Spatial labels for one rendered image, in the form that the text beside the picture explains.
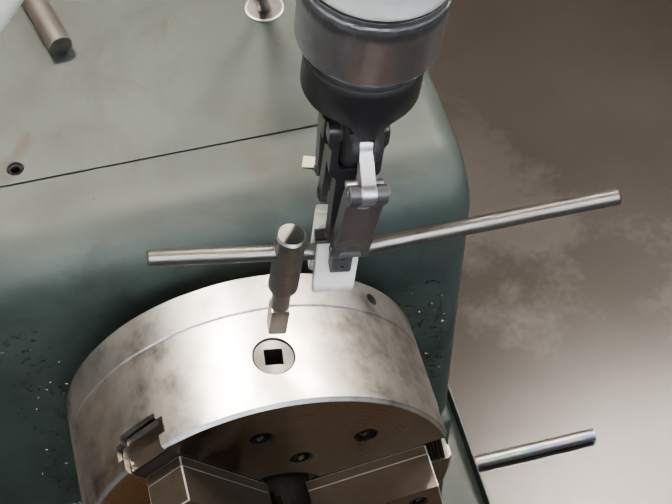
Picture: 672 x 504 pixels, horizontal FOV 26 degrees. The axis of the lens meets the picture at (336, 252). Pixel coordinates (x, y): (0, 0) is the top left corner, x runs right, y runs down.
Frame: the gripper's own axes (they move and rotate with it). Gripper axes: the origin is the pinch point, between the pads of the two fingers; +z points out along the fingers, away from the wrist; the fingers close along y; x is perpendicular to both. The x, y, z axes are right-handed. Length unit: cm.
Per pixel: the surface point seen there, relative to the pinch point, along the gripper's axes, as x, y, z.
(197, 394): 9.6, -2.3, 14.7
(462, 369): -46, 71, 132
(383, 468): -5.8, -4.6, 24.9
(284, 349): 2.6, 0.5, 13.6
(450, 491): -26, 21, 80
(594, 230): -76, 97, 129
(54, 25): 19.2, 34.3, 10.6
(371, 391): -4.0, -2.9, 15.2
